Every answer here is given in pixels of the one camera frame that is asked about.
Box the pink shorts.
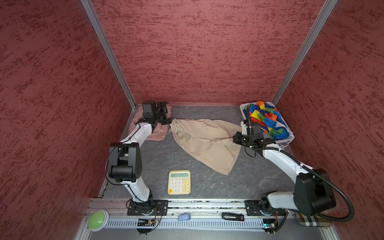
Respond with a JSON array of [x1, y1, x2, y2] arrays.
[[126, 106, 170, 141]]

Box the small blue object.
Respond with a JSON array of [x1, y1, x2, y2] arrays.
[[178, 213, 191, 222]]

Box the right circuit board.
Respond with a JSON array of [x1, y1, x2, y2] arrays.
[[262, 219, 279, 232]]

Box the plaid glasses case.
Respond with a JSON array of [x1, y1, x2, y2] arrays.
[[296, 213, 332, 228]]

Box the left circuit board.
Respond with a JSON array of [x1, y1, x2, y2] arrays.
[[137, 219, 157, 227]]

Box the green round button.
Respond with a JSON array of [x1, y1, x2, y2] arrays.
[[87, 210, 109, 232]]

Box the black corrugated cable conduit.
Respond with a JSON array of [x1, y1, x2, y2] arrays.
[[245, 103, 355, 233]]

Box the multicolour striped shorts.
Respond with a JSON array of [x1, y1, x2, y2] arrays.
[[242, 100, 290, 141]]

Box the beige shorts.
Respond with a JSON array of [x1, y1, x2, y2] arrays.
[[170, 119, 242, 176]]

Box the white plastic basket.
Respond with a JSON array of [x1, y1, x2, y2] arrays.
[[239, 101, 295, 148]]

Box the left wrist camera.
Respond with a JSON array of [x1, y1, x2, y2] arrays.
[[143, 101, 158, 119]]

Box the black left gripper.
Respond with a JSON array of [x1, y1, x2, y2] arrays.
[[153, 101, 173, 124]]

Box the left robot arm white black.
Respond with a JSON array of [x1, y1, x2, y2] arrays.
[[106, 101, 171, 216]]

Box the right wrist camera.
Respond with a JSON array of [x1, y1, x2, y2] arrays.
[[241, 120, 264, 139]]

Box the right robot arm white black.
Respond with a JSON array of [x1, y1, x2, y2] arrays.
[[233, 132, 337, 217]]

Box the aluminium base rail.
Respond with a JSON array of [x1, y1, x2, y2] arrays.
[[75, 198, 340, 240]]

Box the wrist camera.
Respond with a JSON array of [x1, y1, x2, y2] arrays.
[[241, 120, 264, 139], [143, 101, 158, 119]]

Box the yellow calculator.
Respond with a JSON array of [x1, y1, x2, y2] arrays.
[[168, 170, 192, 195]]

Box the black usb stick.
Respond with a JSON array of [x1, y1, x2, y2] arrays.
[[222, 213, 245, 222]]

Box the circuit board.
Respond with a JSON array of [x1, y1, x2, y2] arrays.
[[137, 219, 157, 227], [262, 219, 279, 232]]

